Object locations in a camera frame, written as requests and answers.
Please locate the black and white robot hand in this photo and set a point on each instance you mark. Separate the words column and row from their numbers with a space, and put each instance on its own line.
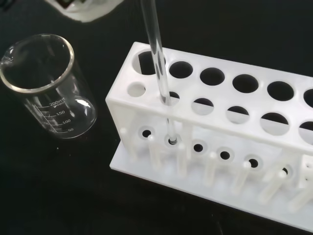
column 80, row 13

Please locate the white test tube rack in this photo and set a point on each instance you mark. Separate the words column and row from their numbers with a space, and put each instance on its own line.
column 137, row 169

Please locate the clear glass beaker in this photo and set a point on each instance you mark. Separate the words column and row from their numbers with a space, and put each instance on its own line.
column 61, row 117

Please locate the black bench cloth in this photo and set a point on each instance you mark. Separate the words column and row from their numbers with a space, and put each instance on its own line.
column 49, row 195

